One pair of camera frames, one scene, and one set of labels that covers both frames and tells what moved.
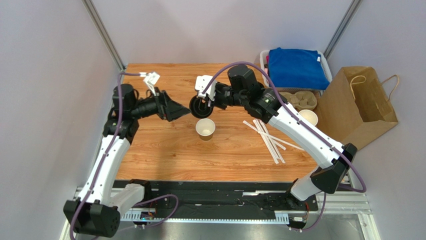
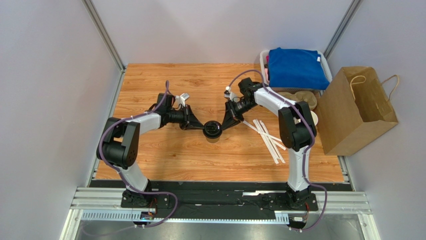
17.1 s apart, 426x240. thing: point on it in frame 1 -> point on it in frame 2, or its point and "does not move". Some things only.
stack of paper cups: (310, 116) does not move
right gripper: (210, 101) -> (231, 110)
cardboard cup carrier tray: (301, 99) does not move
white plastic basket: (262, 60) does not move
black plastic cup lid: (199, 107) -> (212, 129)
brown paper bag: (355, 106) does not move
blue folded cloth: (296, 69) does not move
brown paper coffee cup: (205, 128) -> (213, 140)
